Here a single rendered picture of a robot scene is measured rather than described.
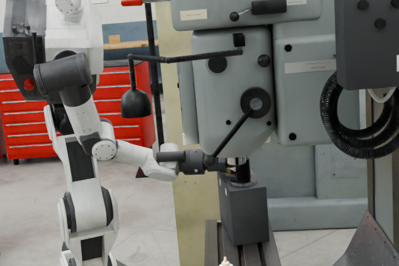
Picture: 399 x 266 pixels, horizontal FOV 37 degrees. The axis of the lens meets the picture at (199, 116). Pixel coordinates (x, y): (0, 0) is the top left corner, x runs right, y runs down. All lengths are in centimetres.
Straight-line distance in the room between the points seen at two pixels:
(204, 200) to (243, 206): 149
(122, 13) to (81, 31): 871
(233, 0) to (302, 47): 19
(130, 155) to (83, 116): 24
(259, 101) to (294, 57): 12
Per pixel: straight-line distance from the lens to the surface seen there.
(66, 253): 248
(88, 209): 208
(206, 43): 137
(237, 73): 138
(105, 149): 189
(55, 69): 175
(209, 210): 342
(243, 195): 190
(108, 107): 616
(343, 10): 112
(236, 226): 193
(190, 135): 149
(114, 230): 217
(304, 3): 136
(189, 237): 348
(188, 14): 134
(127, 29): 1057
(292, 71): 137
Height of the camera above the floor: 173
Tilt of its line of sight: 12 degrees down
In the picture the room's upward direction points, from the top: 5 degrees counter-clockwise
